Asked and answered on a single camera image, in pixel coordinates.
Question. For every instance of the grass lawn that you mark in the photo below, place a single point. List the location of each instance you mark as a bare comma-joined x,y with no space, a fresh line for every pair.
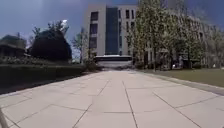
196,76

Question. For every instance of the dark trimmed hedge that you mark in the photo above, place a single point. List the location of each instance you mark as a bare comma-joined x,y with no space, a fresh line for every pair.
36,73

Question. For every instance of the small thin tree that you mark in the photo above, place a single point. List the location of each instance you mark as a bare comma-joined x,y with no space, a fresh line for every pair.
81,43

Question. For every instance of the white multi-storey building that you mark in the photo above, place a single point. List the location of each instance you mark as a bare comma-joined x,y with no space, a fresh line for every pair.
111,30

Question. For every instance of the row of slender trees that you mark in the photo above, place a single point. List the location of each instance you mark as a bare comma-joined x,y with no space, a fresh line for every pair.
156,30

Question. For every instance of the grey concrete kerb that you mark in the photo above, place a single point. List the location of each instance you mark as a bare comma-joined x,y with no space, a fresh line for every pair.
200,86

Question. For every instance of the large dark tree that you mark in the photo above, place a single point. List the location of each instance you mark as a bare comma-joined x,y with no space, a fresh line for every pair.
50,45

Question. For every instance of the pale concrete slab pavement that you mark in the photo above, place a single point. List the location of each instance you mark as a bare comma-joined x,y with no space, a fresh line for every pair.
113,100

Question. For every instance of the low dark building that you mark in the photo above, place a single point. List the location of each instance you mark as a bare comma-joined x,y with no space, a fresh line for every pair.
11,46

